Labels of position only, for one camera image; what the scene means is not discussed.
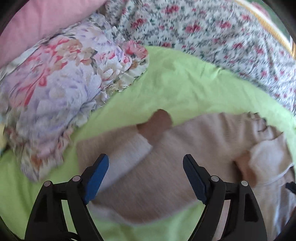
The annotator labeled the beige knitted sweater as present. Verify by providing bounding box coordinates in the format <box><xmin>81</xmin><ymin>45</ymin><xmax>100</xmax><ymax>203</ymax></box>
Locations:
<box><xmin>76</xmin><ymin>109</ymin><xmax>295</xmax><ymax>240</ymax></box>

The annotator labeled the pastel floral pillow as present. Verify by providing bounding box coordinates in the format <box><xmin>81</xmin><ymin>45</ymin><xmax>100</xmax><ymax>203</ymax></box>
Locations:
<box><xmin>1</xmin><ymin>14</ymin><xmax>149</xmax><ymax>182</ymax></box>

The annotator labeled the green bed sheet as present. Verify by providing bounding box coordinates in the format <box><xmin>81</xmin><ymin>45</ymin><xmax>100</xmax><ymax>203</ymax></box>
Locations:
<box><xmin>1</xmin><ymin>47</ymin><xmax>295</xmax><ymax>240</ymax></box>

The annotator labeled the floral rose duvet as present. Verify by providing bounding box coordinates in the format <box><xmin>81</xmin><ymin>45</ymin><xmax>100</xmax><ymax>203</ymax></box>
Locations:
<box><xmin>102</xmin><ymin>1</ymin><xmax>295</xmax><ymax>113</ymax></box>

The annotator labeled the gold framed picture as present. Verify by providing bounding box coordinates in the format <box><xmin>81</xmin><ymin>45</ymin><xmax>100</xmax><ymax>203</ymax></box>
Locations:
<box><xmin>236</xmin><ymin>1</ymin><xmax>295</xmax><ymax>59</ymax></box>

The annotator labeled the pink quilt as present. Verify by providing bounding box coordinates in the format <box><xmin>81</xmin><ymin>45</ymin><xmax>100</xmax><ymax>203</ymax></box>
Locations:
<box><xmin>1</xmin><ymin>1</ymin><xmax>105</xmax><ymax>67</ymax></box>

